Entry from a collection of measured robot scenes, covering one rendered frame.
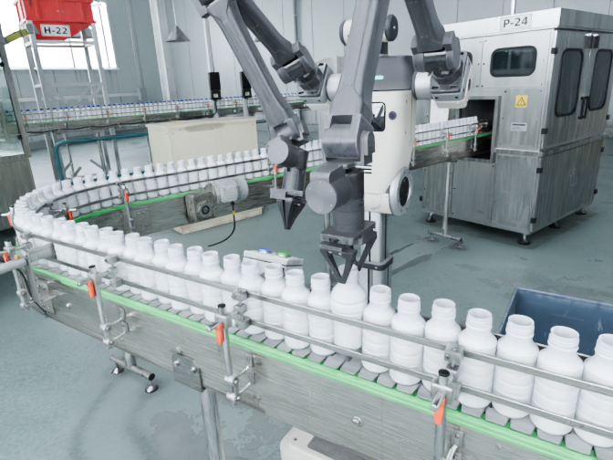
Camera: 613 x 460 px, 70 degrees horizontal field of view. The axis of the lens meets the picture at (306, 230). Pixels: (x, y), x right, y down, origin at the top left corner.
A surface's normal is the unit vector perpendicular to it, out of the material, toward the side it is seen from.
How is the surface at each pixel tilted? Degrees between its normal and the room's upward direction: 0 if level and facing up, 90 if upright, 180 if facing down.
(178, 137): 90
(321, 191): 91
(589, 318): 90
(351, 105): 61
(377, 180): 90
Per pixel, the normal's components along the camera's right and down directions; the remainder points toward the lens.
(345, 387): -0.54, 0.29
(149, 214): 0.63, 0.22
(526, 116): -0.77, 0.23
